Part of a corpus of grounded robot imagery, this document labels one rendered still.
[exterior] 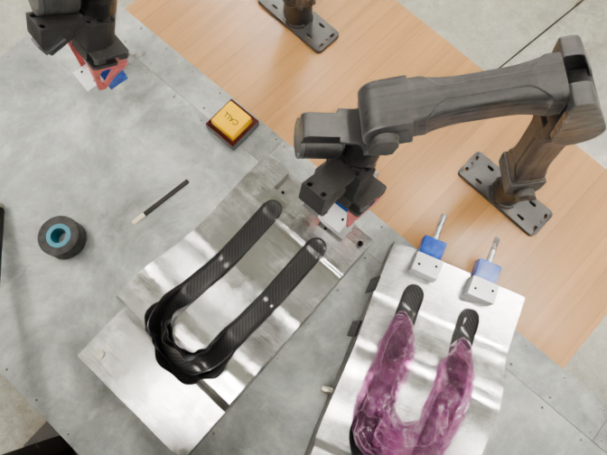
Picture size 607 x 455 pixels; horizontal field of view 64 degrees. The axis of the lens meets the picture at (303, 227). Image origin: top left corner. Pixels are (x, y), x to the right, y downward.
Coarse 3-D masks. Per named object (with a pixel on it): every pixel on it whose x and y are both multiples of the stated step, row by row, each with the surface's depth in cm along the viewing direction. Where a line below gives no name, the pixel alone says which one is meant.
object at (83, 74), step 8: (136, 56) 93; (128, 64) 93; (80, 72) 89; (88, 72) 89; (104, 72) 91; (120, 72) 91; (80, 80) 89; (88, 80) 89; (104, 80) 89; (112, 80) 91; (120, 80) 93; (88, 88) 88; (96, 88) 89; (112, 88) 93; (96, 96) 91; (104, 96) 92; (112, 96) 94
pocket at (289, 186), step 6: (288, 174) 92; (282, 180) 92; (288, 180) 94; (294, 180) 92; (276, 186) 92; (282, 186) 93; (288, 186) 93; (294, 186) 93; (300, 186) 92; (282, 192) 94; (288, 192) 93; (294, 192) 93; (288, 198) 93; (294, 198) 93; (294, 204) 92
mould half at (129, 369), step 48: (240, 192) 90; (192, 240) 88; (288, 240) 88; (336, 240) 88; (144, 288) 81; (240, 288) 85; (96, 336) 86; (144, 336) 86; (192, 336) 79; (288, 336) 83; (144, 384) 84; (240, 384) 77; (192, 432) 82
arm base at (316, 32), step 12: (264, 0) 111; (276, 0) 111; (276, 12) 110; (288, 12) 105; (300, 12) 104; (312, 12) 109; (288, 24) 109; (300, 24) 108; (312, 24) 109; (324, 24) 109; (300, 36) 108; (312, 36) 108; (324, 36) 109; (336, 36) 109; (312, 48) 108; (324, 48) 108
